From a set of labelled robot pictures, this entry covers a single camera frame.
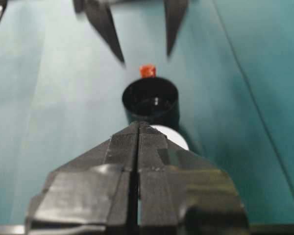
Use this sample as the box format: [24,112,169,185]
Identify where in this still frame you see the black cup holder red handle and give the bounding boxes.
[122,64,181,128]

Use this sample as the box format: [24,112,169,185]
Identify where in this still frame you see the blue-green table cloth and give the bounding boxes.
[0,0,294,227]

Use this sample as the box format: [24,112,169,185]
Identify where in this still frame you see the white paper cup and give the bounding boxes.
[148,124,190,152]

